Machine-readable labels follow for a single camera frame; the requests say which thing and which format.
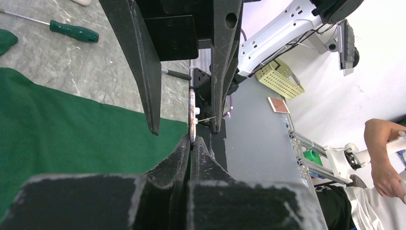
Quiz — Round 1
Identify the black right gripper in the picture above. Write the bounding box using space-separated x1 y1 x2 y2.
100 0 244 136

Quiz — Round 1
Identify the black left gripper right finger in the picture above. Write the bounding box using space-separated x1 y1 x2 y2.
185 137 327 230

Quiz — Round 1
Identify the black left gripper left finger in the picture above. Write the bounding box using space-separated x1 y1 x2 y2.
0 135 191 230

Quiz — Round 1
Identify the round pink brooch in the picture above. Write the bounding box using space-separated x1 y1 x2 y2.
189 89 215 143

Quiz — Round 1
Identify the person's forearm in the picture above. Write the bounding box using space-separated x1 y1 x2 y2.
364 118 406 166

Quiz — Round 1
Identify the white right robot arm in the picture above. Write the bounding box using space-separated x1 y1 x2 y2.
100 0 361 135

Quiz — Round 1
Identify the person's hand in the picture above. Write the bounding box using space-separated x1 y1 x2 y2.
371 158 406 204

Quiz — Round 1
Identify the yellow perforated basket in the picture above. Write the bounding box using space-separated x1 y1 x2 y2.
255 58 305 100

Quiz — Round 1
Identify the green t-shirt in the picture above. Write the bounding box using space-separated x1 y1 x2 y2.
0 28 189 219

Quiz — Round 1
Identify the green handled screwdriver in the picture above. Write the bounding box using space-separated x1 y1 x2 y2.
0 9 99 43

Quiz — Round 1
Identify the aluminium rail frame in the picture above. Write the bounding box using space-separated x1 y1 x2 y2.
284 114 353 187

